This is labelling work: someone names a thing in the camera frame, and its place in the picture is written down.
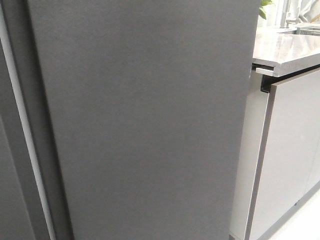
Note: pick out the metal sink rack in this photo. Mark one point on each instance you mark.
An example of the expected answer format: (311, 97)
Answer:
(308, 29)

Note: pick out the stone kitchen countertop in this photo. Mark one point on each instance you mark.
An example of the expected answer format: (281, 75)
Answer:
(280, 52)

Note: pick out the dark grey fridge door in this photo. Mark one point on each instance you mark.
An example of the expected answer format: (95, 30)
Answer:
(21, 215)
(136, 110)

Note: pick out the chrome kitchen faucet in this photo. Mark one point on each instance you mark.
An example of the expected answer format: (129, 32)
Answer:
(289, 13)

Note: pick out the white kitchen cabinet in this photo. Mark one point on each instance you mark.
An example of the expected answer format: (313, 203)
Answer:
(279, 159)

